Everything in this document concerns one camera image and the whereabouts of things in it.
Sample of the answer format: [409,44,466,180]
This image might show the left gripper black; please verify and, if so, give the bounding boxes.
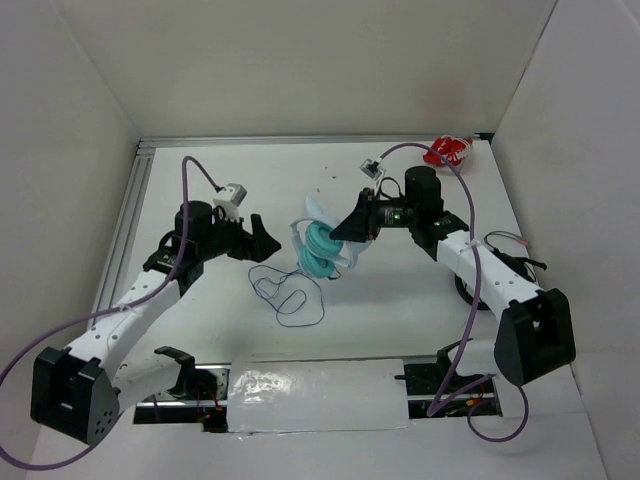
[197,207,281,262]

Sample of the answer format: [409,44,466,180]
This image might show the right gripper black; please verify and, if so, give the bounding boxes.
[330,187,419,242]

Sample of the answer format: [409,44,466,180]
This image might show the blue headphone cable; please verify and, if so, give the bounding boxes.
[248,264,326,329]

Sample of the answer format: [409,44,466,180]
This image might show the teal white cat-ear headphones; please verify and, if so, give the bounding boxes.
[290,196,372,280]

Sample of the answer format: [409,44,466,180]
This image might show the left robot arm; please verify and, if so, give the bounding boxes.
[30,201,281,446]

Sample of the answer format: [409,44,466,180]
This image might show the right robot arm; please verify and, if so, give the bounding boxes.
[330,166,576,392]

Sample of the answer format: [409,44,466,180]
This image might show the red crumpled wrapper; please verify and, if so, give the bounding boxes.
[423,135,473,169]

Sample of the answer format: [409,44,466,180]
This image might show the white taped front panel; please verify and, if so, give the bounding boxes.
[227,359,409,433]

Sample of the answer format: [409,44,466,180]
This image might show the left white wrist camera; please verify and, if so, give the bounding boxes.
[212,183,247,223]

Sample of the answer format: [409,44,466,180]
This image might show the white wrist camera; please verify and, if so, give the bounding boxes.
[212,183,247,223]
[360,158,386,185]

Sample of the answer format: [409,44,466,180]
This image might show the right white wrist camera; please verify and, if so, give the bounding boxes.
[360,158,386,185]

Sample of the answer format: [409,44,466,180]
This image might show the aluminium frame rail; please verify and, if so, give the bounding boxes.
[94,132,494,311]

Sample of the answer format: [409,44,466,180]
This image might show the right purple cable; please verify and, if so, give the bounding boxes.
[378,142,530,445]

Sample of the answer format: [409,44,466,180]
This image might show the purple cable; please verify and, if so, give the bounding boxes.
[378,142,530,445]
[0,156,224,473]

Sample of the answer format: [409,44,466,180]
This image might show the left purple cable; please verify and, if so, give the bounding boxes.
[0,156,224,473]

